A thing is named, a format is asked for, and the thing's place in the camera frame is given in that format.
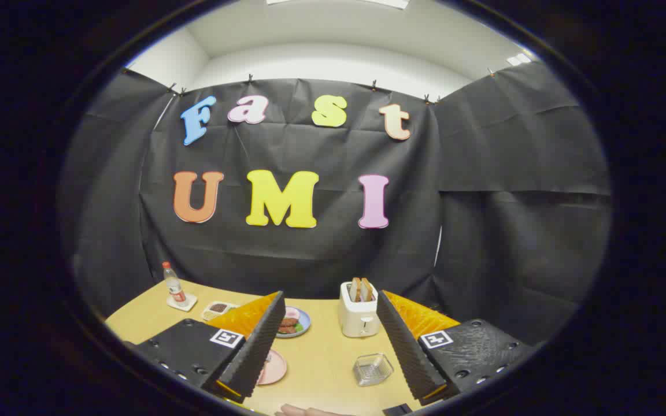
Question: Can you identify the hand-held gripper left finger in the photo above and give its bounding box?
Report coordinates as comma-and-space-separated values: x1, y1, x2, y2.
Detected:
131, 291, 286, 404

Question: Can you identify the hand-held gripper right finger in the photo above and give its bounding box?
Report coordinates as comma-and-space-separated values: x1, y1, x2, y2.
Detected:
376, 289, 539, 405

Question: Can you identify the pink plate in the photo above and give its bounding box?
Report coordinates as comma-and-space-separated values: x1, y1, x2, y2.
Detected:
257, 349, 288, 386

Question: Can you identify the white divided dish with grains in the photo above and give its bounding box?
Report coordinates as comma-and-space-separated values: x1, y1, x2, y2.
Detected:
202, 300, 240, 322

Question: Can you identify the blue plate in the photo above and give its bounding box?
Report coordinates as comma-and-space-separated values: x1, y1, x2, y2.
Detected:
275, 306, 312, 339

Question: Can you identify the white toaster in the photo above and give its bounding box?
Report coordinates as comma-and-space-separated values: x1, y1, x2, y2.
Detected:
338, 281, 380, 338

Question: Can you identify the white square coaster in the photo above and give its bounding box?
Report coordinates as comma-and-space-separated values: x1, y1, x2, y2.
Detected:
166, 293, 198, 312

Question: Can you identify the clear water bottle red label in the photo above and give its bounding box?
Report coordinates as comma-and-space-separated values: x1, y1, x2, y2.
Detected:
162, 261, 189, 307

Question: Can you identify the metal wire rack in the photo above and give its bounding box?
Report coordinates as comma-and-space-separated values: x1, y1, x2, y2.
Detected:
352, 353, 394, 387

